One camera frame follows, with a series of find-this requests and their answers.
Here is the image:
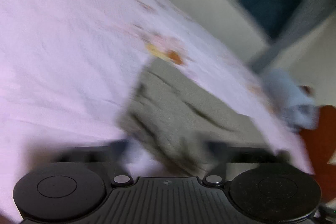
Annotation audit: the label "grey pants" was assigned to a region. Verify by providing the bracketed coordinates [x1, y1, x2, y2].
[118, 59, 269, 176]

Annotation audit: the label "folded light blue quilt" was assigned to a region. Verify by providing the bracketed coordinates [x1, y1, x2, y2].
[262, 69, 319, 132]

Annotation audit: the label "red wooden headboard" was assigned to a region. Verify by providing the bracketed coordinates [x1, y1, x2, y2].
[299, 105, 335, 203]

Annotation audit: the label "pink floral bed sheet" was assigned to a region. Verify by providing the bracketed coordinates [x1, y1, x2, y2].
[1, 0, 313, 222]

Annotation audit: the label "right grey curtain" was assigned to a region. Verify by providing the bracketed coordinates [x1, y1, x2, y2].
[248, 0, 335, 74]

